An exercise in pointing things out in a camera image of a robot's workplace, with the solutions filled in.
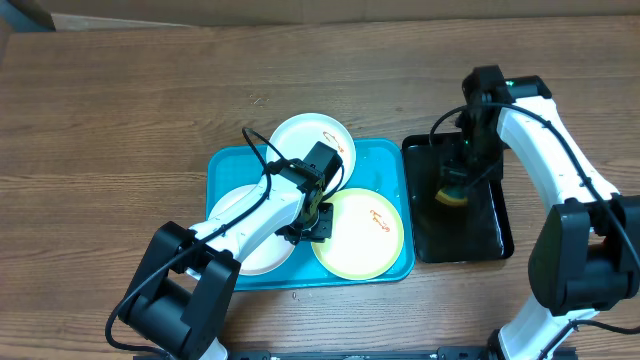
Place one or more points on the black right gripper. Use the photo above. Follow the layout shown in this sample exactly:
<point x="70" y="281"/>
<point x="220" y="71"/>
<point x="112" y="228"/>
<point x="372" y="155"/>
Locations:
<point x="455" y="174"/>

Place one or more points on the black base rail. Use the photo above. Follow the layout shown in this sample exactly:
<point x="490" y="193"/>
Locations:
<point x="442" y="353"/>

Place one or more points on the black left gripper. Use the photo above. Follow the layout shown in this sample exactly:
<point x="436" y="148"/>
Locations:
<point x="321" y="233"/>

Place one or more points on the black water tray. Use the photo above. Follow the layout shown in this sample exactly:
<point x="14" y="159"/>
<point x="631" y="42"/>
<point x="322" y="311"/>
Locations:
<point x="477" y="231"/>

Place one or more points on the green yellow sponge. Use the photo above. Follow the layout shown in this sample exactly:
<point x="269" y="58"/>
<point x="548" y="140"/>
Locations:
<point x="452" y="196"/>

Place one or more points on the blue plastic tray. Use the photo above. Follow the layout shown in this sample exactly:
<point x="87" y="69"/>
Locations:
<point x="378" y="167"/>

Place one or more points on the yellow-green rimmed plate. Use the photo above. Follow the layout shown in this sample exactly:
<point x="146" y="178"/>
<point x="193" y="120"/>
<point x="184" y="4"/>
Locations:
<point x="367" y="235"/>

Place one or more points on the pink rimmed white plate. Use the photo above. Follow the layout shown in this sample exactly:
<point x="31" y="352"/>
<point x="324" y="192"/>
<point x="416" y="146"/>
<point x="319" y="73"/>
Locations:
<point x="272" y="252"/>

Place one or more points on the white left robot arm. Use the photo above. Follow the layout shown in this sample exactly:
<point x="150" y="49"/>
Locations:
<point x="181" y="290"/>

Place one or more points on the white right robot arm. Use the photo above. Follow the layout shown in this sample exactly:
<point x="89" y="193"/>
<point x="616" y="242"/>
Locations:
<point x="586" y="258"/>

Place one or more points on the white plate with sauce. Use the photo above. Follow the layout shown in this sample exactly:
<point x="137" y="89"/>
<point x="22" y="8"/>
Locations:
<point x="295" y="137"/>

